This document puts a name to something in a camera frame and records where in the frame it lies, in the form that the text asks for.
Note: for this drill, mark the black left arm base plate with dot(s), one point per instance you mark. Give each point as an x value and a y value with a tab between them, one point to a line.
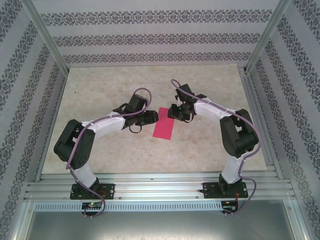
110	191

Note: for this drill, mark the grey metal sheet panel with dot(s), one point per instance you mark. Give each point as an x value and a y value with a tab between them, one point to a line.
160	226

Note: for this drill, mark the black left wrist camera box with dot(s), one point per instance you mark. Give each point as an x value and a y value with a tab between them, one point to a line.
137	102

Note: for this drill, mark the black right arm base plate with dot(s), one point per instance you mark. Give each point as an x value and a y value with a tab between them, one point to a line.
208	190

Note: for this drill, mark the aluminium frame post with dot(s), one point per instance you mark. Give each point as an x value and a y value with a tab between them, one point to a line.
45	37
267	37

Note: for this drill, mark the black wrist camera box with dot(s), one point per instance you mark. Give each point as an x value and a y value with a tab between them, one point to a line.
137	102
183	91

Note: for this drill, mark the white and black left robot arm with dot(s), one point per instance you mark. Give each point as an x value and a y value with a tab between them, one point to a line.
110	125

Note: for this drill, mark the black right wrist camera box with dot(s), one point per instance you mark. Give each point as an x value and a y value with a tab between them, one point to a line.
183	91

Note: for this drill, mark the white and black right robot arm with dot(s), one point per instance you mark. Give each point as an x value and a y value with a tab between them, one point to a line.
210	111

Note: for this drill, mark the aluminium side rail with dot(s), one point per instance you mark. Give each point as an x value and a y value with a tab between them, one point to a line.
51	130
265	140

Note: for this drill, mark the aluminium mounting rail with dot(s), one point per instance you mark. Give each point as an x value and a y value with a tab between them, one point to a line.
160	186

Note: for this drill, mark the pink paper sheet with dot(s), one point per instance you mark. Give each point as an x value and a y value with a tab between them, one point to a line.
163	127

